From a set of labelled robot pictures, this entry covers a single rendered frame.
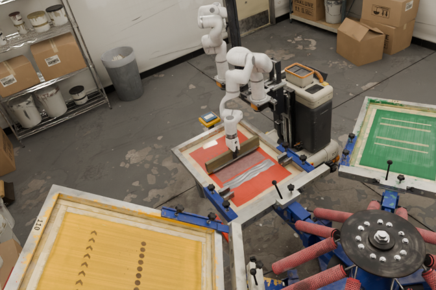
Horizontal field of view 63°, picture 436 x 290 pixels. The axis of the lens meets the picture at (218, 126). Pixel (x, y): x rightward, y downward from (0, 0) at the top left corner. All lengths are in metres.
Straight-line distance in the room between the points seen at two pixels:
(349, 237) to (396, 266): 0.18
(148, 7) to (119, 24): 0.49
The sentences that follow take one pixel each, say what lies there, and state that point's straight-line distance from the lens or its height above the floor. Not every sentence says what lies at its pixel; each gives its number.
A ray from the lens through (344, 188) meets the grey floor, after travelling 3.48.
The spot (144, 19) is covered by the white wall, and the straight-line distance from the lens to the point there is 5.48.
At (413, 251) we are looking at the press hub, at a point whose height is 1.31.
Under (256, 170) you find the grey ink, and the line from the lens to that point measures 2.28.
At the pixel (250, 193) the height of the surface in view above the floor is 0.95.
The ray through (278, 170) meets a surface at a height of 0.95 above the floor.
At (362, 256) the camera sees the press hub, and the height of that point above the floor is 1.31.
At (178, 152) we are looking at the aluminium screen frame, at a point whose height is 0.99.
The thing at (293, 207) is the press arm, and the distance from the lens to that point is 1.96.
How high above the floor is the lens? 2.55
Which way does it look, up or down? 37 degrees down
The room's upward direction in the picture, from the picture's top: 11 degrees counter-clockwise
